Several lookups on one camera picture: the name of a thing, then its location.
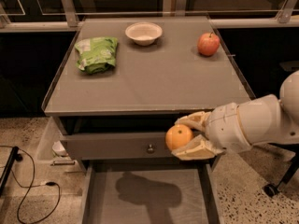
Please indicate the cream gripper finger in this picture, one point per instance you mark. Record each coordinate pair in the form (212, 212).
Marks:
(195, 120)
(197, 149)

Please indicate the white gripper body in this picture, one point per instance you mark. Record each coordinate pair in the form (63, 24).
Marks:
(223, 125)

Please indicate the orange fruit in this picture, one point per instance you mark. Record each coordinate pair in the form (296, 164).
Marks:
(178, 136)

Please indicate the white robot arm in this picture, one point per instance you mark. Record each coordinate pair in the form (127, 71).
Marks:
(272, 119)

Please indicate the round metal drawer knob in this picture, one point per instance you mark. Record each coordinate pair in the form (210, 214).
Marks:
(150, 149)

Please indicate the grey drawer cabinet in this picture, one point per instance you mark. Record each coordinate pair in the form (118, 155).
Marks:
(149, 87)

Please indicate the grey open middle drawer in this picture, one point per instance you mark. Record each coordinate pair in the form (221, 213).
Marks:
(140, 192)

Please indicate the grey top drawer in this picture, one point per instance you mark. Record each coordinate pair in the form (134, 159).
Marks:
(110, 146)

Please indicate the red apple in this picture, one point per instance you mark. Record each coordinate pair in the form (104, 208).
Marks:
(208, 44)

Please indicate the white paper bowl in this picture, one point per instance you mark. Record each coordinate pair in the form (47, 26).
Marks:
(144, 33)

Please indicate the green chip bag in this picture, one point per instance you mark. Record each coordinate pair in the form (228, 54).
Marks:
(97, 54)

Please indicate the metal window railing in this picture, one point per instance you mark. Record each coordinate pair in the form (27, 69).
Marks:
(35, 15)

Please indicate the black bar on floor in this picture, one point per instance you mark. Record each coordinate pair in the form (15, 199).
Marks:
(4, 176)

